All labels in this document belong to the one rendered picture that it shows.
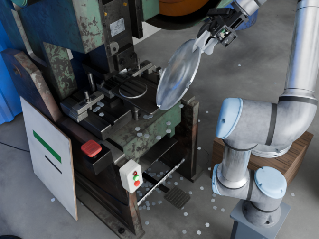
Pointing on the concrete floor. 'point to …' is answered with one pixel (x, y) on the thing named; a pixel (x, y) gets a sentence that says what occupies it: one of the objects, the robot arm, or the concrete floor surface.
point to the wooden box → (290, 164)
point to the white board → (51, 156)
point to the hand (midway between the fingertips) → (195, 49)
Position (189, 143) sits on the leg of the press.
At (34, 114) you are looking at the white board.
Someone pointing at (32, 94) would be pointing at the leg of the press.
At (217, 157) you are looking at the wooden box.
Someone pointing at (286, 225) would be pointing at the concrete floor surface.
